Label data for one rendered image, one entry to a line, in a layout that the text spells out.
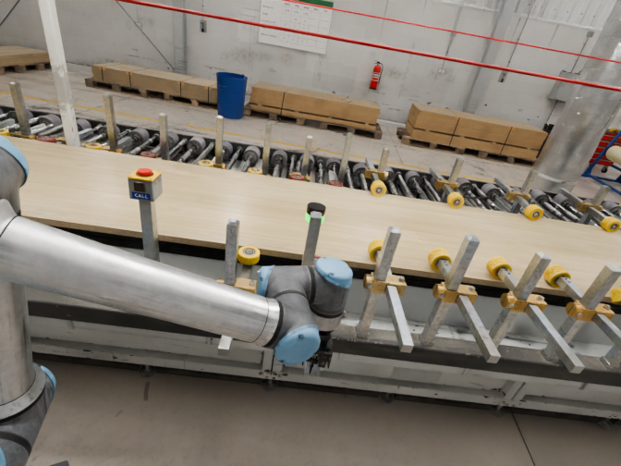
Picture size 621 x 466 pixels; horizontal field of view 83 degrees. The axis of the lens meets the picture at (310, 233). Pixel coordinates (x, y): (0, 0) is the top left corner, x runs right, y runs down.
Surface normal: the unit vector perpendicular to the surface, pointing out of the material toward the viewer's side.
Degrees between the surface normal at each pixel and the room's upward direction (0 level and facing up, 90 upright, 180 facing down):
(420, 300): 90
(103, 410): 0
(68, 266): 59
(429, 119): 90
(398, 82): 90
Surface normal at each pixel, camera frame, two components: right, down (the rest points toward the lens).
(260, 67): -0.08, 0.50
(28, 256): 0.51, 0.00
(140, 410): 0.15, -0.85
